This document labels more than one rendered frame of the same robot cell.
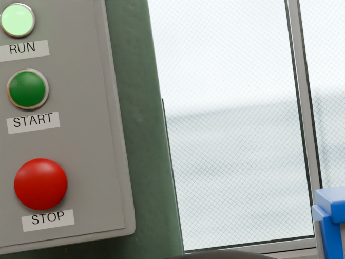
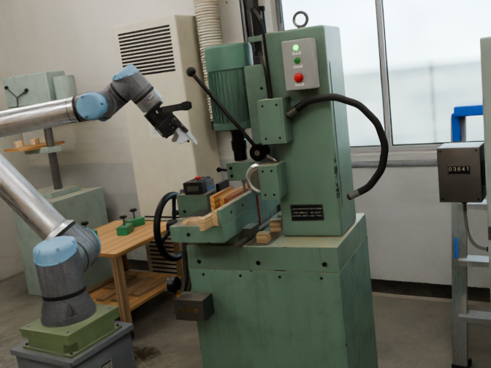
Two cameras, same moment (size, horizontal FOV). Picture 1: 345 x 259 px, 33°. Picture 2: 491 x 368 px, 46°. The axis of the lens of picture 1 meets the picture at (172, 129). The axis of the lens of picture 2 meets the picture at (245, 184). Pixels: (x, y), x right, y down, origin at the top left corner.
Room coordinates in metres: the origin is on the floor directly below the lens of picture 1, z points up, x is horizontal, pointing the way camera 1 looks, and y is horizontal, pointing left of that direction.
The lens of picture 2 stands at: (-1.45, -0.64, 1.38)
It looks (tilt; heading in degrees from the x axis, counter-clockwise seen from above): 10 degrees down; 28
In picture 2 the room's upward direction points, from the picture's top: 7 degrees counter-clockwise
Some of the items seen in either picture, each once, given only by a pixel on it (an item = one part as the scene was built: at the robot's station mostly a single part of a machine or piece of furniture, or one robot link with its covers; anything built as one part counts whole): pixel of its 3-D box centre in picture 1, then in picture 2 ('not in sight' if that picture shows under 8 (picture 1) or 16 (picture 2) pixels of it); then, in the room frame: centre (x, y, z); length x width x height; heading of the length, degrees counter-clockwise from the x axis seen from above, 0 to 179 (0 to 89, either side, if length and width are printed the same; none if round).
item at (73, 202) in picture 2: not in sight; (58, 182); (1.60, 2.54, 0.79); 0.62 x 0.48 x 1.58; 87
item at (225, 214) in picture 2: not in sight; (253, 197); (0.48, 0.37, 0.93); 0.60 x 0.02 x 0.06; 4
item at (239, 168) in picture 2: not in sight; (247, 171); (0.49, 0.39, 1.03); 0.14 x 0.07 x 0.09; 94
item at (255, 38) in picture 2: not in sight; (261, 31); (0.50, 0.27, 1.54); 0.08 x 0.08 x 0.17; 4
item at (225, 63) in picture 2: not in sight; (232, 87); (0.49, 0.41, 1.35); 0.18 x 0.18 x 0.31
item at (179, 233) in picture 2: not in sight; (221, 212); (0.47, 0.52, 0.87); 0.61 x 0.30 x 0.06; 4
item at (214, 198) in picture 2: not in sight; (223, 199); (0.43, 0.48, 0.93); 0.18 x 0.02 x 0.07; 4
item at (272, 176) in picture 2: not in sight; (272, 179); (0.35, 0.22, 1.02); 0.09 x 0.07 x 0.12; 4
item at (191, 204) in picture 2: not in sight; (200, 201); (0.47, 0.60, 0.92); 0.15 x 0.13 x 0.09; 4
